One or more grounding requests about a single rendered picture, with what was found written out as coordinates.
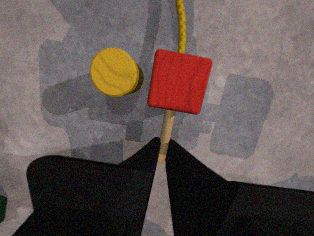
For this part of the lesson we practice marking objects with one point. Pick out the green block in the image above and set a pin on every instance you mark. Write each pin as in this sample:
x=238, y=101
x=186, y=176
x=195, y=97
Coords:
x=3, y=201

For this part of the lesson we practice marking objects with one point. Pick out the yellow wooden cylinder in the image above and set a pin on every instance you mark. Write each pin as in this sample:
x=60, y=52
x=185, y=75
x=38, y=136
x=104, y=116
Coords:
x=114, y=73

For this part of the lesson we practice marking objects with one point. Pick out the red block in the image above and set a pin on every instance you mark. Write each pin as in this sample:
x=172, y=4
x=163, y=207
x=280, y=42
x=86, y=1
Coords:
x=178, y=81

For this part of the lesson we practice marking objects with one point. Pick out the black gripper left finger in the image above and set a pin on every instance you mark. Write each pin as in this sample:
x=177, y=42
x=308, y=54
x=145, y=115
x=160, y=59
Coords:
x=123, y=189

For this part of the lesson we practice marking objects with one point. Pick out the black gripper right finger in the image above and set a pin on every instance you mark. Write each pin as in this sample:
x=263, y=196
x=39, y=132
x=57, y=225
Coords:
x=205, y=204

